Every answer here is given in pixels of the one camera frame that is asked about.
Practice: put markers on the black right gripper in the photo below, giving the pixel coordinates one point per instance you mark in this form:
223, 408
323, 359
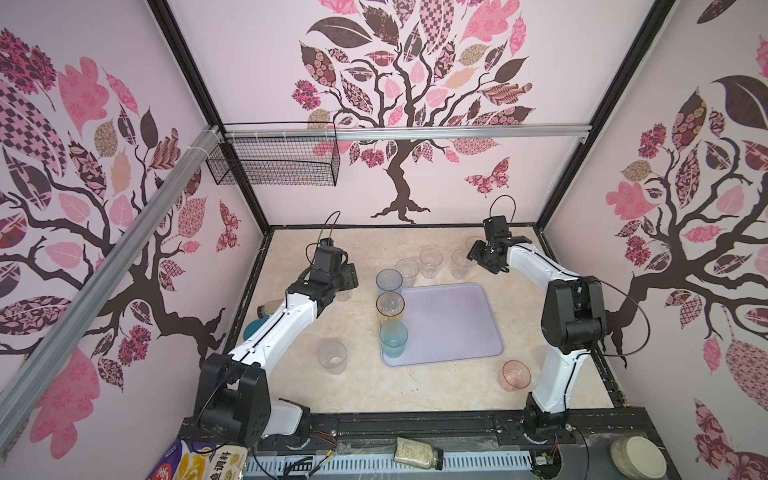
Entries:
474, 256

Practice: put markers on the pink transparent cup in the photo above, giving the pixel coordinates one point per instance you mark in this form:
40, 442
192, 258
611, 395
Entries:
514, 375

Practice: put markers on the yellow transparent plastic cup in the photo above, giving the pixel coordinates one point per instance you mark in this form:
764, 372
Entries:
390, 307

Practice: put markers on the round white lid container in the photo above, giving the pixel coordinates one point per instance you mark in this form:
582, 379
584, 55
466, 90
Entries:
638, 458

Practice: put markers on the white vented cable duct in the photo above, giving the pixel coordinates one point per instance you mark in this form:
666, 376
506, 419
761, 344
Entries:
377, 465

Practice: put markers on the clear cup near left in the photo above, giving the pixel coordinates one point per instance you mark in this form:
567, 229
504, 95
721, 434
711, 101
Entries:
332, 356

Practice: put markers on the aluminium rail back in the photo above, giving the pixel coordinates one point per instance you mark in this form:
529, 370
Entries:
414, 132

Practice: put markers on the clear glass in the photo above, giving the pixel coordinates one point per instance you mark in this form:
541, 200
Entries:
344, 295
409, 270
431, 260
470, 241
461, 265

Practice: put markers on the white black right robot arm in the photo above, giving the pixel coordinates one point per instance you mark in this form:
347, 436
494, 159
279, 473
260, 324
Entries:
573, 320

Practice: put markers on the grain filled bottle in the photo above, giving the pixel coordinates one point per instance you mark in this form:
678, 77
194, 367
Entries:
418, 454

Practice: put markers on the black wire basket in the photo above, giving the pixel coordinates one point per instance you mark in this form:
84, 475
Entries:
290, 153

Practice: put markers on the lavender plastic tray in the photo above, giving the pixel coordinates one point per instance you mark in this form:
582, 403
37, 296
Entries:
447, 323

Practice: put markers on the teal lidded jar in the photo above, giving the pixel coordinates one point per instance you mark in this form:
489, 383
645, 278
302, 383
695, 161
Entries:
266, 314

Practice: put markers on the aluminium rail left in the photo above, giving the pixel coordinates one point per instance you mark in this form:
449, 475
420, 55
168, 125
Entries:
36, 374

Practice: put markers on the blue grey tall cup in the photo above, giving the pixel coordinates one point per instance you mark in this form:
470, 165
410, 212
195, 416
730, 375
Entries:
389, 280

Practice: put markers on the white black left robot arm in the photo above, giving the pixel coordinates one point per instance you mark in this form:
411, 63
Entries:
233, 402

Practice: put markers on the teal green plastic cup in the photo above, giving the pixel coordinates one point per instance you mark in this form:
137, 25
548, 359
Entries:
393, 337

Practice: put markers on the aluminium rail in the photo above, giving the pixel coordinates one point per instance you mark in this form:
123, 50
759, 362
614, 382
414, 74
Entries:
36, 374
414, 132

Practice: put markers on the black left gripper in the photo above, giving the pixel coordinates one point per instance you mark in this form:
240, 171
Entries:
349, 276

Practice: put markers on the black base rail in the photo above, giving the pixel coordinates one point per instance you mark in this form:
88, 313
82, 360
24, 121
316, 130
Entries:
503, 428

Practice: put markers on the snack bag colourful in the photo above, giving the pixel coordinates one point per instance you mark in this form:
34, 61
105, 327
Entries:
192, 460

